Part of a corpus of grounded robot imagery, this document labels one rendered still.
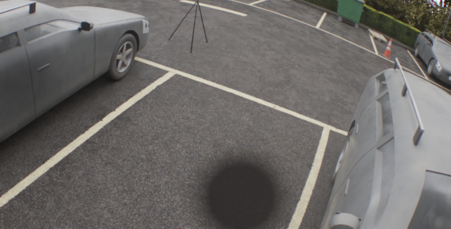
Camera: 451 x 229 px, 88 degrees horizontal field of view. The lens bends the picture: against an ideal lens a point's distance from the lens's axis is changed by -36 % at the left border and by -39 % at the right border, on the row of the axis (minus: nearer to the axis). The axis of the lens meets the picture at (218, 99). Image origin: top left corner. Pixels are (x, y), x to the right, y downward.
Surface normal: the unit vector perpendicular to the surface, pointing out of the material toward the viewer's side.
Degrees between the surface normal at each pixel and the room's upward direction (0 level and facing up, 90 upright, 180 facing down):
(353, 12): 94
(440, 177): 16
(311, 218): 0
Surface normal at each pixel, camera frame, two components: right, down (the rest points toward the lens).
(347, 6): -0.35, 0.46
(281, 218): 0.18, -0.87
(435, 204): -0.16, -0.59
